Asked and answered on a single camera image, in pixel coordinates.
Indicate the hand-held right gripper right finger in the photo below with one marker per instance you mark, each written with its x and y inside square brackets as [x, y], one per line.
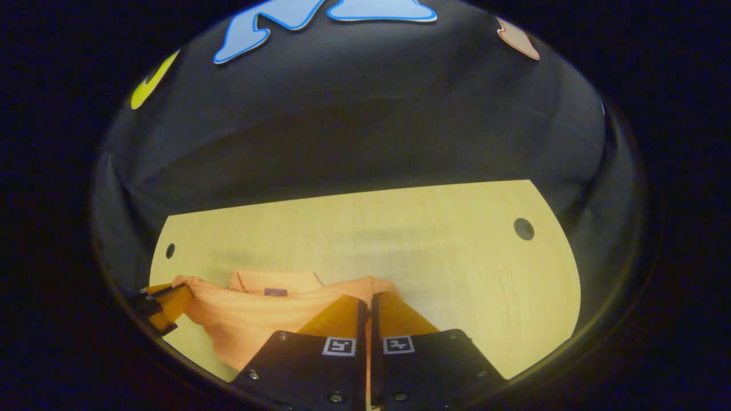
[376, 371]

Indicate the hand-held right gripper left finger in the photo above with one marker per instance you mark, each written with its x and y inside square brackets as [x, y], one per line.
[361, 371]

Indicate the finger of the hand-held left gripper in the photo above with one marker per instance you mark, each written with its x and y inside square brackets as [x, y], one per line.
[171, 305]

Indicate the orange T-shirt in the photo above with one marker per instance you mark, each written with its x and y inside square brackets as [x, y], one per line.
[251, 319]

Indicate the black backdrop cloth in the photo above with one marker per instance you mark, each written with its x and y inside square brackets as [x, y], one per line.
[365, 114]

